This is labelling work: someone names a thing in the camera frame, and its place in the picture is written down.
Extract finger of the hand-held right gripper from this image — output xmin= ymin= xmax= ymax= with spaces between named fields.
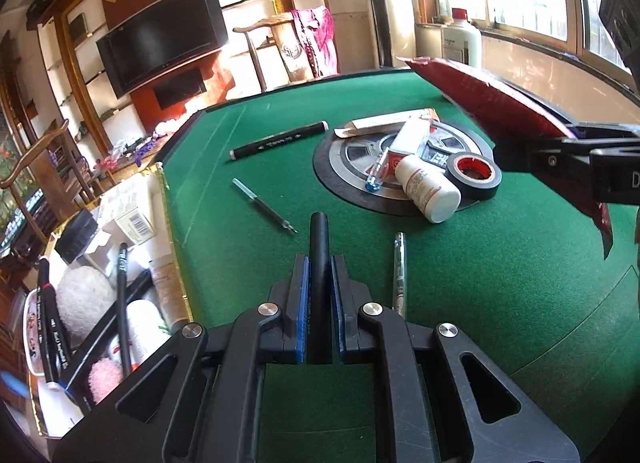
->
xmin=495 ymin=135 xmax=598 ymax=188
xmin=520 ymin=88 xmax=640 ymax=140

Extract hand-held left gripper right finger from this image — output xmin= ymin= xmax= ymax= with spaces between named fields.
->
xmin=330 ymin=254 xmax=581 ymax=463

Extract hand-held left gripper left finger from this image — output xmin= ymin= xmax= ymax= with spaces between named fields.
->
xmin=52 ymin=254 xmax=312 ymax=463

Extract thick black gel pen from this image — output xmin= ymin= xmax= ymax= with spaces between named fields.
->
xmin=307 ymin=212 xmax=335 ymax=366

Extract red foil packet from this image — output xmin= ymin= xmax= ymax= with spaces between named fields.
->
xmin=395 ymin=57 xmax=615 ymax=260

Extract black marker pink caps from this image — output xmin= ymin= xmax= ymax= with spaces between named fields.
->
xmin=229 ymin=120 xmax=329 ymax=162

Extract black marker blue cap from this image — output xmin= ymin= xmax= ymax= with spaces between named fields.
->
xmin=60 ymin=269 xmax=153 ymax=396

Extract pink plush toy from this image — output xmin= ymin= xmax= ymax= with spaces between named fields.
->
xmin=87 ymin=357 xmax=126 ymax=406

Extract white barcode box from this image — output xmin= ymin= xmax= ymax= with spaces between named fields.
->
xmin=97 ymin=177 xmax=153 ymax=216

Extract black marker red cap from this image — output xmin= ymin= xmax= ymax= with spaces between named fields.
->
xmin=35 ymin=258 xmax=57 ymax=384

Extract silver pen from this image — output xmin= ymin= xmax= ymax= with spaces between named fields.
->
xmin=392 ymin=232 xmax=410 ymax=319

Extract black tape roll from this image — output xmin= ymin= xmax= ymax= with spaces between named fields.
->
xmin=445 ymin=152 xmax=502 ymax=202

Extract white pill bottle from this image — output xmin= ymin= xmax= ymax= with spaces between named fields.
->
xmin=394 ymin=154 xmax=462 ymax=224

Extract clear pen refill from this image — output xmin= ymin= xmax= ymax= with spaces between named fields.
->
xmin=231 ymin=178 xmax=299 ymax=236

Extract white carton red end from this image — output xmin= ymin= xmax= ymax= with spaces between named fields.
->
xmin=387 ymin=118 xmax=435 ymax=171

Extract beige cosmetic tube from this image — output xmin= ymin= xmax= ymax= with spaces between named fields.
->
xmin=149 ymin=253 xmax=190 ymax=331

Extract large white bottle red label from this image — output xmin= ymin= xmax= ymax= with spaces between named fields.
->
xmin=440 ymin=8 xmax=483 ymax=68

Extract clear pen blue tip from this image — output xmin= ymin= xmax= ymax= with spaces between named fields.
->
xmin=364 ymin=147 xmax=392 ymax=194

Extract round table control panel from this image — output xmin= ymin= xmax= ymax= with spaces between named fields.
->
xmin=312 ymin=115 xmax=496 ymax=218

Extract long white box orange end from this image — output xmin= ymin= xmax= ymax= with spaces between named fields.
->
xmin=334 ymin=108 xmax=441 ymax=140

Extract cream yarn ball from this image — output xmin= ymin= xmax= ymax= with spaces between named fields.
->
xmin=55 ymin=265 xmax=117 ymax=344

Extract small black box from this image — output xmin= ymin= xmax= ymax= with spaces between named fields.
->
xmin=54 ymin=208 xmax=100 ymax=265

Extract red wooden tv cabinet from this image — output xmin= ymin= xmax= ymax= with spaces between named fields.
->
xmin=131 ymin=50 xmax=236 ymax=128

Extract pink cloth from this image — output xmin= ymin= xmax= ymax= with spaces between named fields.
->
xmin=290 ymin=7 xmax=338 ymax=80

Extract wooden chair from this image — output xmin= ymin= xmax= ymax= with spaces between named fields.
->
xmin=232 ymin=13 xmax=311 ymax=94

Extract cartoon print pouch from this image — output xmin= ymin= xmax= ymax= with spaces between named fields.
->
xmin=20 ymin=288 xmax=56 ymax=379

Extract wooden armchair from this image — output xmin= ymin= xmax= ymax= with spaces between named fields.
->
xmin=0 ymin=118 xmax=101 ymax=224

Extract black television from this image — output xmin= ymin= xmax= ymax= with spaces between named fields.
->
xmin=96 ymin=0 xmax=230 ymax=100

